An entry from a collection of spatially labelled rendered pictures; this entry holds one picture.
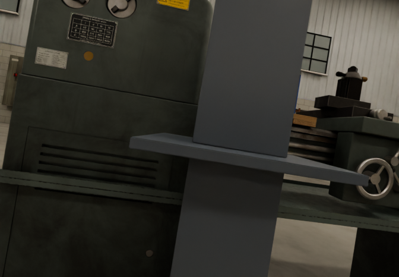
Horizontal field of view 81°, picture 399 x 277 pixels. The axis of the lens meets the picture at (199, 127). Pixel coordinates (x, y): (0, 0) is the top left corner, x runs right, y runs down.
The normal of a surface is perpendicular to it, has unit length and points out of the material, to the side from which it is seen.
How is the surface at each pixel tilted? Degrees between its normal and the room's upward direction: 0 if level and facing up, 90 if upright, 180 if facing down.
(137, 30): 90
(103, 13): 90
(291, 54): 90
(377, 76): 90
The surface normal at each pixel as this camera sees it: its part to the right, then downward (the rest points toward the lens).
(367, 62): 0.10, 0.00
